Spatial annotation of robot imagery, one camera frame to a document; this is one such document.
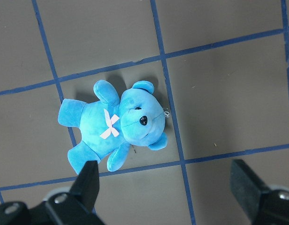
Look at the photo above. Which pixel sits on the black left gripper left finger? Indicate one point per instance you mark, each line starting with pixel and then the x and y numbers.
pixel 75 206

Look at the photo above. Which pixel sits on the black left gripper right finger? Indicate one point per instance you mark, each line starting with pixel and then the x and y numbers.
pixel 263 204

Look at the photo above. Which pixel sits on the blue teddy bear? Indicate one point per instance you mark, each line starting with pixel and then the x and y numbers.
pixel 111 125

